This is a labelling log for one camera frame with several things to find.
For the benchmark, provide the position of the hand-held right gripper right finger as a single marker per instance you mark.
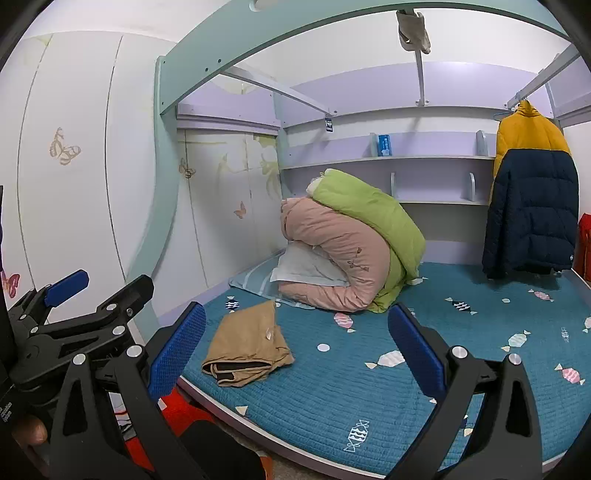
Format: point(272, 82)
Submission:
point(415, 350)

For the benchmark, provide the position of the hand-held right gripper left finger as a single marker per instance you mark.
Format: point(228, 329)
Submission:
point(178, 346)

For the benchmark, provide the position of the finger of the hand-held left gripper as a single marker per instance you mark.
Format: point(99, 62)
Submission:
point(124, 297)
point(69, 286)

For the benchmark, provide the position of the tan jacket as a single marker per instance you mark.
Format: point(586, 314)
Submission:
point(249, 341)

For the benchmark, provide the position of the person's left hand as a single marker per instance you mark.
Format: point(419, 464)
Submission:
point(30, 431)

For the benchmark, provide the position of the pink butterfly sticker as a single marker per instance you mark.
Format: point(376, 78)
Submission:
point(9, 281)

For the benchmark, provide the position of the red fabric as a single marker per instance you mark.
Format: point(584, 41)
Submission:
point(184, 410)

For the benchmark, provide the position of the white wardrobe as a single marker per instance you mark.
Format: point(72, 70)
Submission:
point(92, 207)

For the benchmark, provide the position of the blue candy print bed sheet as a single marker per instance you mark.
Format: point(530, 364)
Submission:
point(323, 383)

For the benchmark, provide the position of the light blue striped pillow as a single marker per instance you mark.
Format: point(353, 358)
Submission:
point(251, 281)

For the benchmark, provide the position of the pink quilt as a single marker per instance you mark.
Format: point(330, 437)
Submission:
point(341, 249)

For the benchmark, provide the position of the white pillow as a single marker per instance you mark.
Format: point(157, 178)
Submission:
point(304, 267)

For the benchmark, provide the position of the large beige butterfly sticker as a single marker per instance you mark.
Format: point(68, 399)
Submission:
point(64, 147)

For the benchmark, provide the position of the small beige butterfly sticker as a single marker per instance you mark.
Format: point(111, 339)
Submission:
point(186, 170)
point(240, 210)

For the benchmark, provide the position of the green quilt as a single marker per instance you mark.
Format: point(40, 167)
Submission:
point(374, 207)

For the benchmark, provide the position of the lilac shelf unit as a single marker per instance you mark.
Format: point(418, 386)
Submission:
point(429, 184)

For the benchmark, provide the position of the yellow and navy puffer jacket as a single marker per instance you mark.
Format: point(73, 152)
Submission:
point(531, 207)

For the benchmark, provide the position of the small blue box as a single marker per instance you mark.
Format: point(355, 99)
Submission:
point(384, 145)

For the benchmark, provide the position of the grey hanging cloth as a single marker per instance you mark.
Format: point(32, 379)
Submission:
point(415, 32)

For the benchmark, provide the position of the teal bunk bed frame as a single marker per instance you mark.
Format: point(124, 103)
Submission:
point(207, 46)

